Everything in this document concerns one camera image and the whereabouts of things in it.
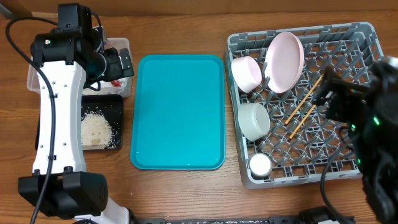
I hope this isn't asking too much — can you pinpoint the teal serving tray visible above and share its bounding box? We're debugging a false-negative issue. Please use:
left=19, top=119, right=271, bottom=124
left=130, top=55, right=226, bottom=170

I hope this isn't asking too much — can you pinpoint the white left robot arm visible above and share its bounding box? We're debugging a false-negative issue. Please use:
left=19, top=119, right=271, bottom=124
left=18, top=3, right=134, bottom=223

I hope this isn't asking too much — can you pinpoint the clear plastic bin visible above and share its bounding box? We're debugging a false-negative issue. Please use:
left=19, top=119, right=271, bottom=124
left=27, top=37, right=132, bottom=98

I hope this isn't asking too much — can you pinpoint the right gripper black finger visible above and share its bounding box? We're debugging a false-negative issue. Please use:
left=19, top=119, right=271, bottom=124
left=312, top=77, right=334, bottom=106
left=323, top=68, right=370, bottom=92

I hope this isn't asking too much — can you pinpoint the grey bowl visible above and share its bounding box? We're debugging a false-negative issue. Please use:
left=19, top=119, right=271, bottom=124
left=238, top=103, right=271, bottom=141

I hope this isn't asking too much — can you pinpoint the grey dishwasher rack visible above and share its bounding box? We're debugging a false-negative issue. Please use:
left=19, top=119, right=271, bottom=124
left=225, top=22, right=384, bottom=189

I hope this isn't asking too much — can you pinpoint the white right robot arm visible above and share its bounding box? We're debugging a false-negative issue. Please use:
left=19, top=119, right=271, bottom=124
left=313, top=57, right=397, bottom=223

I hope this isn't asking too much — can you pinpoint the black tray bin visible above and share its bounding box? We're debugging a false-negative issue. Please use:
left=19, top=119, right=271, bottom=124
left=34, top=94, right=124, bottom=151

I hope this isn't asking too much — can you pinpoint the tissue with red wrapper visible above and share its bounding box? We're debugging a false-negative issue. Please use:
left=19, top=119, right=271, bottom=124
left=83, top=78, right=130, bottom=95

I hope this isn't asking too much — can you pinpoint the wooden chopstick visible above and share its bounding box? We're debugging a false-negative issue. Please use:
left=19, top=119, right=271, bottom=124
left=284, top=75, right=323, bottom=126
left=288, top=105, right=317, bottom=142

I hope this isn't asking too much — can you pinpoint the rice pile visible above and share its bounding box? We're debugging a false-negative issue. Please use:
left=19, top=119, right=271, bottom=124
left=81, top=111, right=119, bottom=150

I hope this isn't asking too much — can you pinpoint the white cup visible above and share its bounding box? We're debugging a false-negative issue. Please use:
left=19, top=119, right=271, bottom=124
left=249, top=153, right=272, bottom=177

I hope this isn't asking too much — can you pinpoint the large pink plate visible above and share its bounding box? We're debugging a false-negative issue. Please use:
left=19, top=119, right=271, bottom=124
left=264, top=32, right=304, bottom=93

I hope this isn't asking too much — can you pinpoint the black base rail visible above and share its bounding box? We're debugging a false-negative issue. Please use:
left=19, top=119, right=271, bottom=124
left=131, top=206, right=340, bottom=224

